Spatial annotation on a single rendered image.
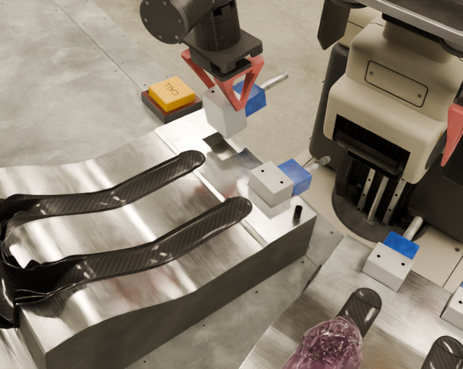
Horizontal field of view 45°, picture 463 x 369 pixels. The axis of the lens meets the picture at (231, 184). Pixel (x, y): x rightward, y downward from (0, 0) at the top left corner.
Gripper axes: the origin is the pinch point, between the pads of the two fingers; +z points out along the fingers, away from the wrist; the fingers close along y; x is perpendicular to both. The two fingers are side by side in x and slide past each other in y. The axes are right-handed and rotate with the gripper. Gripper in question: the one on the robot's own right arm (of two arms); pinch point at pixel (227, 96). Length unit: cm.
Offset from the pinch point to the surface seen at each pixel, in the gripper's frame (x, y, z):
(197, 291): -19.0, 17.1, 8.9
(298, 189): 1.1, 12.5, 9.9
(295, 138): 71, -73, 101
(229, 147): -0.5, -1.3, 10.2
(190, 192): -11.1, 4.5, 7.5
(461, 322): 4.0, 37.6, 16.0
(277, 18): 123, -144, 100
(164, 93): 0.3, -21.3, 11.0
